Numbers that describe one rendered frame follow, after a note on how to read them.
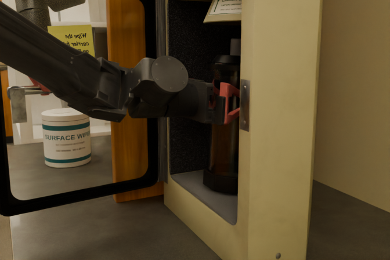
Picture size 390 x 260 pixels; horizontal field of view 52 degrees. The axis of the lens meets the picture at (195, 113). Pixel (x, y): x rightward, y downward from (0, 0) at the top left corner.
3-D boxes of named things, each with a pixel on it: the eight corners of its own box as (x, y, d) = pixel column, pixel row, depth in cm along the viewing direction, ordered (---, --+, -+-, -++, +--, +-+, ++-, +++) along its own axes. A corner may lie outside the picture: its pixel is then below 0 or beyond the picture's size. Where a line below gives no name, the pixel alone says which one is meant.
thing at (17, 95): (27, 122, 65) (25, 88, 64) (13, 123, 64) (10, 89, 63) (25, 120, 67) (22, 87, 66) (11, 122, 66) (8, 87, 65)
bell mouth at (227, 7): (266, 25, 79) (267, -3, 78) (332, 22, 63) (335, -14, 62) (186, 24, 71) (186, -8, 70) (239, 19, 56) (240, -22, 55)
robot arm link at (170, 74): (89, 67, 63) (83, 116, 60) (108, 28, 54) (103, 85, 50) (159, 82, 68) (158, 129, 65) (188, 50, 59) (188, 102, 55)
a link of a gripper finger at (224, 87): (239, 80, 72) (193, 79, 67) (263, 83, 66) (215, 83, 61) (236, 117, 73) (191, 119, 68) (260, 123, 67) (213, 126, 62)
